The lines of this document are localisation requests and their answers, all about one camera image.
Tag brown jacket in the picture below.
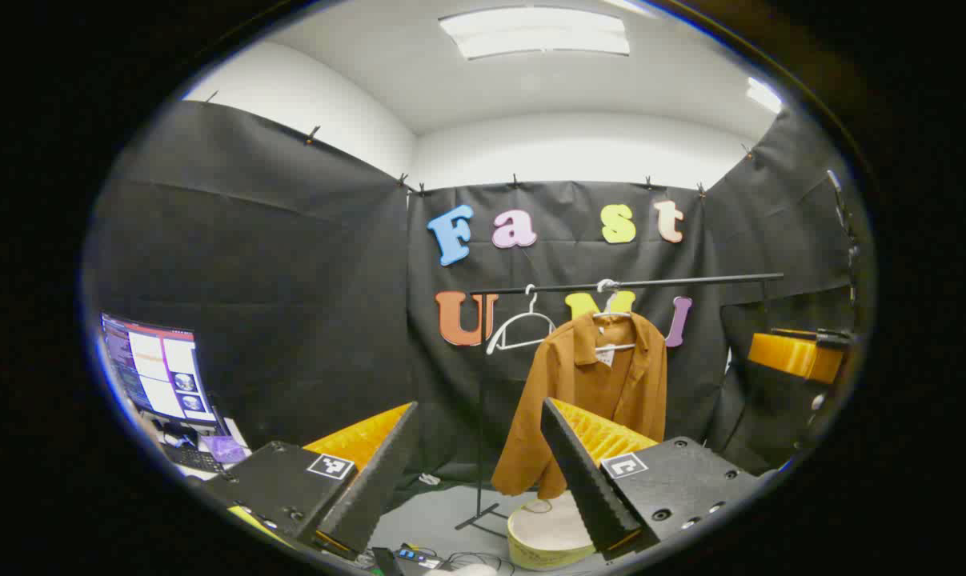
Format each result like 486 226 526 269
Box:
491 312 668 501

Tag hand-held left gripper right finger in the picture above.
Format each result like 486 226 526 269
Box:
540 397 768 561

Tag yellow round laundry hamper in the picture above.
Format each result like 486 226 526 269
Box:
507 490 597 570

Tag black metal clothes rack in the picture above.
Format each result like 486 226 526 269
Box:
455 273 785 538

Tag purple cloth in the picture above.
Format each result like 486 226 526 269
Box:
201 436 247 465

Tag black cables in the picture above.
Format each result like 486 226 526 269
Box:
443 550 515 575

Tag large ceiling light panel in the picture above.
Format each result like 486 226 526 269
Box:
439 6 631 61

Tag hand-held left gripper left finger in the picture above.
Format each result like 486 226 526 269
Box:
198 402 419 561

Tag computer monitor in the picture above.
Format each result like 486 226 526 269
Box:
101 314 221 426

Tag white plastic hanger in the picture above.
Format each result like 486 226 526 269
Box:
487 284 558 355
591 278 637 354

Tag black keyboard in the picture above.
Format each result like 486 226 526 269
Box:
161 442 223 474

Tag small ceiling light panel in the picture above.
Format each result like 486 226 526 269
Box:
745 76 784 114

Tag power strip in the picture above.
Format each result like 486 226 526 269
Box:
395 546 443 570

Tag black backdrop cloth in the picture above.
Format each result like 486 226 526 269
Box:
82 100 860 513

